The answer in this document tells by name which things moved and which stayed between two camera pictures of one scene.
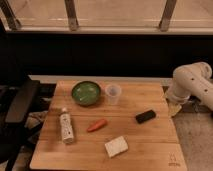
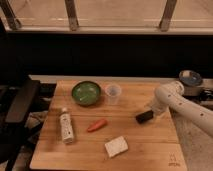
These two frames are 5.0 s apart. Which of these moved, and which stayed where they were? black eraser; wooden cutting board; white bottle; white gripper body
Moved: white gripper body
Stayed: wooden cutting board; white bottle; black eraser
